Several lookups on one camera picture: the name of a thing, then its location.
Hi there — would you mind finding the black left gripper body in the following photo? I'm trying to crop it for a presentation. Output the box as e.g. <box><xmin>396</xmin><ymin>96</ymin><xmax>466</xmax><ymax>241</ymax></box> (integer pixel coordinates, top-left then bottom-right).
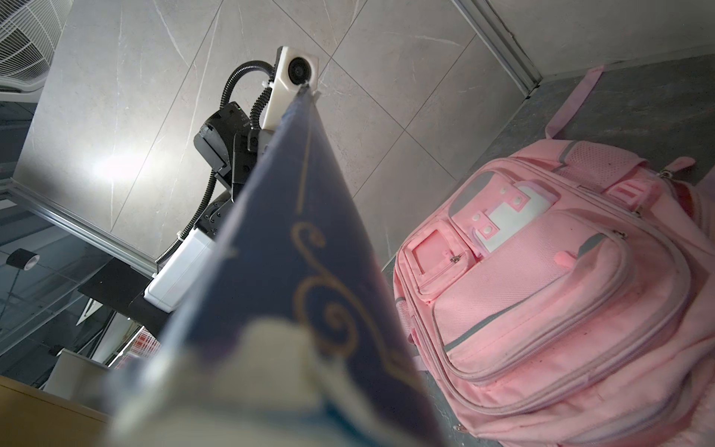
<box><xmin>194</xmin><ymin>102</ymin><xmax>268</xmax><ymax>190</ymax></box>

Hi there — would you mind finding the blue Little Prince book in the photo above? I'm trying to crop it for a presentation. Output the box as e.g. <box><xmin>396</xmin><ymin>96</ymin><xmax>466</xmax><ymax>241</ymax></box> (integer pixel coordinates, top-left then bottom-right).
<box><xmin>104</xmin><ymin>87</ymin><xmax>444</xmax><ymax>446</ymax></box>

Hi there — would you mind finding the pink student backpack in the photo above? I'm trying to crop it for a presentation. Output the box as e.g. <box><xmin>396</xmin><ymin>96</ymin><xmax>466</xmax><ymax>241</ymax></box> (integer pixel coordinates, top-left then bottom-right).
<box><xmin>393</xmin><ymin>67</ymin><xmax>714</xmax><ymax>446</ymax></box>

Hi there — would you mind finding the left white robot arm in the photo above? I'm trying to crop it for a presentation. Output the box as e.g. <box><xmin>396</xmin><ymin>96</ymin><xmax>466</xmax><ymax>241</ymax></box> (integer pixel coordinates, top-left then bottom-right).
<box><xmin>143</xmin><ymin>102</ymin><xmax>258</xmax><ymax>313</ymax></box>

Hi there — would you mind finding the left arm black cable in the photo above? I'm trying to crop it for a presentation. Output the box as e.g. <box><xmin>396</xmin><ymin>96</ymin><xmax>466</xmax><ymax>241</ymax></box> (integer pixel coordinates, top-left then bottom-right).
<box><xmin>155</xmin><ymin>60</ymin><xmax>276</xmax><ymax>264</ymax></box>

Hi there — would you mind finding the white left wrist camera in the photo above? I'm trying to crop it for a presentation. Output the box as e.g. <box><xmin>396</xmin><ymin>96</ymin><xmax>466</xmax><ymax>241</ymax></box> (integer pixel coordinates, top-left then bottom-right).
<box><xmin>260</xmin><ymin>46</ymin><xmax>320</xmax><ymax>131</ymax></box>

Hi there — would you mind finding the white wire mesh basket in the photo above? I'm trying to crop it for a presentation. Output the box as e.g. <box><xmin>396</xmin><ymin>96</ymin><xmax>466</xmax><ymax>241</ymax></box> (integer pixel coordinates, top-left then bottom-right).
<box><xmin>1</xmin><ymin>0</ymin><xmax>74</xmax><ymax>93</ymax></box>

